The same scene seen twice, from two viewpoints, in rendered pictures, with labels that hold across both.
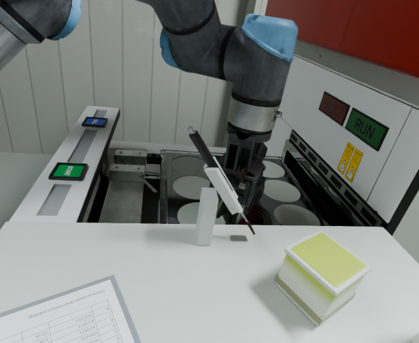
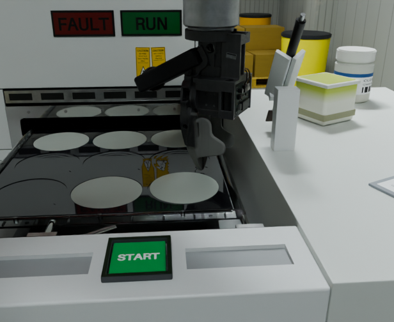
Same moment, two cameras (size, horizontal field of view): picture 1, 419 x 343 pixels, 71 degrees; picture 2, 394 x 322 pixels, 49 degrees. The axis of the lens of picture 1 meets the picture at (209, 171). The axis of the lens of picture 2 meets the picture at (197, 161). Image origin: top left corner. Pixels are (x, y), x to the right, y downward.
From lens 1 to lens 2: 0.68 m
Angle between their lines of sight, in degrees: 72
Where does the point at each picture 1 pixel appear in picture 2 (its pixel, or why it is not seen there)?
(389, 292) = not seen: hidden behind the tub
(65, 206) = (257, 241)
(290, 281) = (334, 107)
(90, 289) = not seen: outside the picture
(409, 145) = not seen: hidden behind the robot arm
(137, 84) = not seen: outside the picture
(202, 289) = (349, 149)
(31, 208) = (277, 273)
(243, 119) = (235, 14)
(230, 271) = (320, 139)
